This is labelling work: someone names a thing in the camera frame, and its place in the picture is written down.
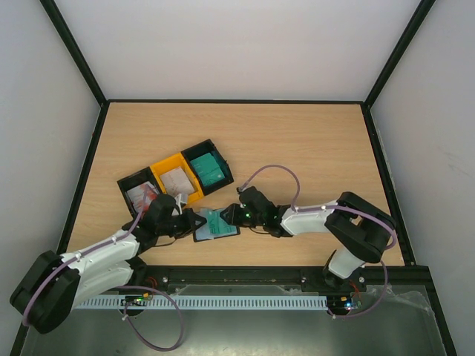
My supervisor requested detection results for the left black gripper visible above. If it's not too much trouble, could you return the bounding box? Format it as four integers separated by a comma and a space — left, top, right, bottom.
157, 208, 206, 239

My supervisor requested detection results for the black card holder wallet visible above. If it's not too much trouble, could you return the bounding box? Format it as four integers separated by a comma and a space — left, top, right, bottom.
193, 208, 240, 243

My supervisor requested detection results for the teal credit card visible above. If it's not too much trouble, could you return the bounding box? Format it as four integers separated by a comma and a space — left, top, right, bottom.
205, 208, 238, 239

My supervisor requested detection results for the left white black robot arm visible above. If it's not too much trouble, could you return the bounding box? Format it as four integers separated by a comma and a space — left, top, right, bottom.
10, 194, 206, 334

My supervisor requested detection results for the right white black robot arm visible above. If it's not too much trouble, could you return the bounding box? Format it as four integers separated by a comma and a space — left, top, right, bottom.
220, 186, 397, 291

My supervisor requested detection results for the teal cards stack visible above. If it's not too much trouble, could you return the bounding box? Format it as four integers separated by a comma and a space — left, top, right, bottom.
190, 152, 225, 187

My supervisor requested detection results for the red white cards stack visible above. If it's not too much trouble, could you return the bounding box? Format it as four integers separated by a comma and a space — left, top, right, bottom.
127, 181, 159, 213

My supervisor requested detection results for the yellow bin with white cards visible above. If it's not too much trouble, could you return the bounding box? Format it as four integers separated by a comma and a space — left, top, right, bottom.
149, 153, 204, 204

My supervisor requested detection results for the black bin with teal cards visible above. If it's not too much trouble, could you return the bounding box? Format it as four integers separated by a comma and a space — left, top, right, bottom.
181, 139, 234, 196

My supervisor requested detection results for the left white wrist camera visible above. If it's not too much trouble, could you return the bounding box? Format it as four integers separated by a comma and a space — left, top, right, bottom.
175, 193, 189, 214

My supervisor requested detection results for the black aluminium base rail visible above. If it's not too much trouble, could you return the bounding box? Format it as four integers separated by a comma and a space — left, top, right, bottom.
122, 263, 431, 294

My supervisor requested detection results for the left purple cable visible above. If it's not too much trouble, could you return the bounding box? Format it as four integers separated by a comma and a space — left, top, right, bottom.
22, 185, 155, 327

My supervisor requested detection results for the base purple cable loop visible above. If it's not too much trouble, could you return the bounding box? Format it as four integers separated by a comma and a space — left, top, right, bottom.
120, 287, 185, 352

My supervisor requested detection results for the light blue slotted cable duct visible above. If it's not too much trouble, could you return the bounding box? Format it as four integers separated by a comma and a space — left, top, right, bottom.
77, 295, 327, 311

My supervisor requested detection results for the black cage frame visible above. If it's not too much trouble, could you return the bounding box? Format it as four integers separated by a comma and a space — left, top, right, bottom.
9, 0, 459, 356

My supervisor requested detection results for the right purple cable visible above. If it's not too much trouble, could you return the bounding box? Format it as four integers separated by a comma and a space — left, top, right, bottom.
240, 165, 398, 320

